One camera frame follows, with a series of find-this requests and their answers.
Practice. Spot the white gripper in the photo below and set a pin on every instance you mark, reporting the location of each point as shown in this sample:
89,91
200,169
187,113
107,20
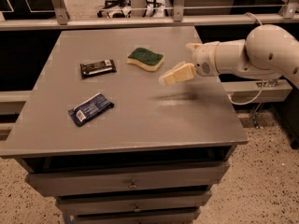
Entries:
203,59

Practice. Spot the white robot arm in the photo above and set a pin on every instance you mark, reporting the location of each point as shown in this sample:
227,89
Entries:
268,52

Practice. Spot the green and yellow sponge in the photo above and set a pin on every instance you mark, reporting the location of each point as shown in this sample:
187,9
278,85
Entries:
146,59

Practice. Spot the black snack bar wrapper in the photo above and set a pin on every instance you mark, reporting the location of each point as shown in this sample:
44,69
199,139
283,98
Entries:
98,68

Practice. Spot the black office chair base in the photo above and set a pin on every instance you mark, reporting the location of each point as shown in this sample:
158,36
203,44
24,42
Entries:
113,3

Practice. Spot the blue snack packet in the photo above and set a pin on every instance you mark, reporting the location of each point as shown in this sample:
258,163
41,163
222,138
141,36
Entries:
91,108

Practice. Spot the grey metal railing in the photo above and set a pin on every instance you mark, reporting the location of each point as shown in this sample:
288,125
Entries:
54,14

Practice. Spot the grey drawer cabinet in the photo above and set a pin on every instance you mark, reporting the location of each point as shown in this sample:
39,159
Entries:
150,124

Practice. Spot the bottom grey drawer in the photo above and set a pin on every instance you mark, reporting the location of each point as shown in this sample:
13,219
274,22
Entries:
165,216

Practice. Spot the grey drawer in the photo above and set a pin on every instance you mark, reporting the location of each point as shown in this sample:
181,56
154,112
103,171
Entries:
165,216
128,179
134,202

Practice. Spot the top grey drawer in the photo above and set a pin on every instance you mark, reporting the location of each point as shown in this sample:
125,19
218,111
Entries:
128,179

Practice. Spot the middle grey drawer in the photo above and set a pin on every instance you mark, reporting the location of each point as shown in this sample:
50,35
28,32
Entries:
134,202

